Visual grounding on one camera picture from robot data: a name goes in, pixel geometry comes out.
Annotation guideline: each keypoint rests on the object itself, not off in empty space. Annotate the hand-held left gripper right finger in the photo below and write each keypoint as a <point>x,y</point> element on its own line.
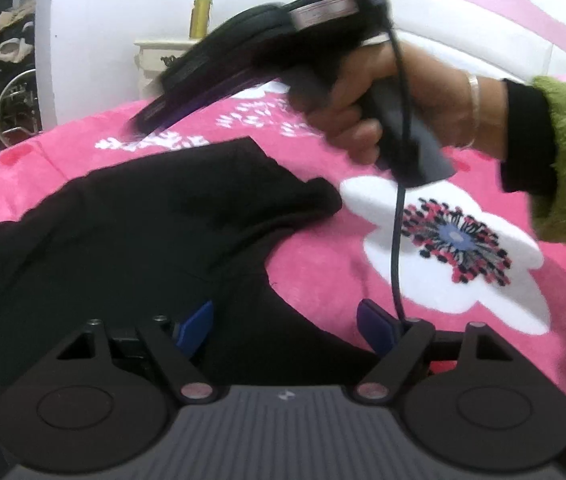
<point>375,327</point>

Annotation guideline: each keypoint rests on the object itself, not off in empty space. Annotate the pink and white headboard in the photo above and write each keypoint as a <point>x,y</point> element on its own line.
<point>483,20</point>

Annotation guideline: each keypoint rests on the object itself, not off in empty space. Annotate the person's right forearm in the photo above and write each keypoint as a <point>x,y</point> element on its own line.
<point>558,160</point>

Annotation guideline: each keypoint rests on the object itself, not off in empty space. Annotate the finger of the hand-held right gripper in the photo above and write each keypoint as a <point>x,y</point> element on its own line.
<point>188,102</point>

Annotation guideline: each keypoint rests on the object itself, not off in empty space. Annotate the black garment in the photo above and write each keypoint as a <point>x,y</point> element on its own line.
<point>138,240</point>

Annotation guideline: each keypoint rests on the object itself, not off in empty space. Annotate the yellow-green bottle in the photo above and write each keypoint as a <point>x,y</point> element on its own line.
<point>201,12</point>

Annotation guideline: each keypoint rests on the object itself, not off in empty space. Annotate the cream nightstand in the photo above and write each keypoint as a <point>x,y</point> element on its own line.
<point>163,62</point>

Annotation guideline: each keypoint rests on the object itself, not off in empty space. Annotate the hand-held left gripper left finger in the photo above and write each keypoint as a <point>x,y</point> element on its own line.
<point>197,327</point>

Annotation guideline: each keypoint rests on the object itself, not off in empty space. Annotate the pink floral blanket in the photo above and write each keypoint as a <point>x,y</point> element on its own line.
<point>343,270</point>

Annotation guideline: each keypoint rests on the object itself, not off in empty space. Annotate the person's right hand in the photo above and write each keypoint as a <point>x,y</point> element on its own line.
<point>413,67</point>

